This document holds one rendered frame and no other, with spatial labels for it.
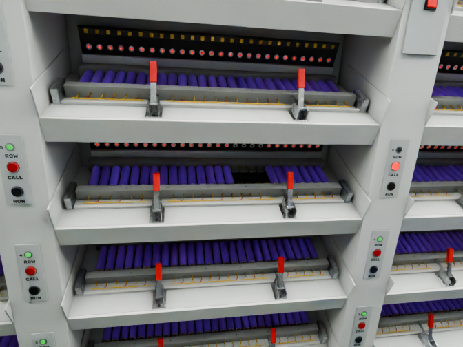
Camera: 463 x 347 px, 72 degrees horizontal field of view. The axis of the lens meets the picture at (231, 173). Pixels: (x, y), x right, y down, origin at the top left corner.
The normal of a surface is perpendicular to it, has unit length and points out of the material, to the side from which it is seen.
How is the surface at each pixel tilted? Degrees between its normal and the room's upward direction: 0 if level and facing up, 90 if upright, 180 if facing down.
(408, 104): 90
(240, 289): 20
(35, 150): 90
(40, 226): 90
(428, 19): 90
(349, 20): 110
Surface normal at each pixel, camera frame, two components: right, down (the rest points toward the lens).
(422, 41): 0.16, 0.31
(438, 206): 0.10, -0.78
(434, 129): 0.14, 0.62
